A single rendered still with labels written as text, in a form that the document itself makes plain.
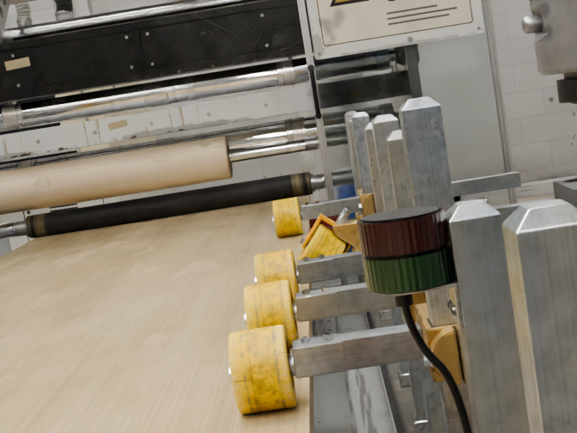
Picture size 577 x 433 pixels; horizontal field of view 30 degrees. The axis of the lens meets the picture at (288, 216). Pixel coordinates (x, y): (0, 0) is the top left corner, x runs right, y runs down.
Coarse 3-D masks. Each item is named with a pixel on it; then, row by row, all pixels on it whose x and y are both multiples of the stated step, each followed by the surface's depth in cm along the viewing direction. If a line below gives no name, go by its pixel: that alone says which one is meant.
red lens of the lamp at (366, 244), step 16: (368, 224) 71; (384, 224) 71; (400, 224) 70; (416, 224) 70; (432, 224) 71; (368, 240) 72; (384, 240) 71; (400, 240) 71; (416, 240) 71; (432, 240) 71; (448, 240) 73
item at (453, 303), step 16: (416, 208) 75; (432, 208) 73; (368, 256) 73; (384, 256) 71; (400, 256) 71; (416, 256) 71; (432, 288) 71; (400, 304) 74; (448, 304) 75; (416, 336) 74; (432, 352) 74; (448, 384) 74; (464, 416) 74; (464, 432) 75
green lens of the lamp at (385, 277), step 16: (432, 256) 71; (448, 256) 72; (368, 272) 73; (384, 272) 71; (400, 272) 71; (416, 272) 71; (432, 272) 71; (448, 272) 72; (368, 288) 73; (384, 288) 72; (400, 288) 71; (416, 288) 71
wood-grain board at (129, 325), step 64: (64, 256) 257; (128, 256) 238; (192, 256) 221; (0, 320) 181; (64, 320) 171; (128, 320) 162; (192, 320) 154; (0, 384) 134; (64, 384) 128; (128, 384) 124; (192, 384) 119
